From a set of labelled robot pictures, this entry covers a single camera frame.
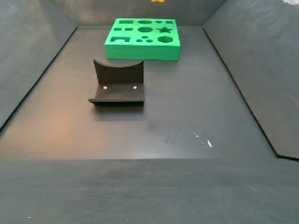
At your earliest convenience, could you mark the black curved holder stand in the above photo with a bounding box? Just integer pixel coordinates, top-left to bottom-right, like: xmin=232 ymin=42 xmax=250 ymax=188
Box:
xmin=88 ymin=60 xmax=145 ymax=105

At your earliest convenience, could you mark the green foam shape-sorter block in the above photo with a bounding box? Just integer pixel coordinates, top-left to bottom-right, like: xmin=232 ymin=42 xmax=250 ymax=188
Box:
xmin=104 ymin=18 xmax=181 ymax=61

